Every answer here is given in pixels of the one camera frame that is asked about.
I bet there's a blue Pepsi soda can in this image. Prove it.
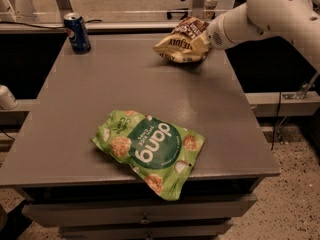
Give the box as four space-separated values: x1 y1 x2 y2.
64 13 91 54

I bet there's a lower grey cabinet drawer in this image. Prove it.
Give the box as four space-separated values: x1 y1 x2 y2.
61 219 232 240

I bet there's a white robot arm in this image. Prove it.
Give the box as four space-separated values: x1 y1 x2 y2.
207 0 320 72

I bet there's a white cylinder at left edge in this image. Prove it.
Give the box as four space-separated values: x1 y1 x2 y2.
0 85 18 110

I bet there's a green rice chip bag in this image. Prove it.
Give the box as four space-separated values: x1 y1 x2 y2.
92 110 205 201

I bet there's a grey cabinet drawer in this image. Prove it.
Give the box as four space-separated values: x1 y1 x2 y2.
23 194 257 227
61 219 232 240

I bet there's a grey metal rail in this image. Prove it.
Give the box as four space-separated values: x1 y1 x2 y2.
0 20 178 34

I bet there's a brown and yellow chip bag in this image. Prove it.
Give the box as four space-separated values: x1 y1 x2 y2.
153 17 211 63

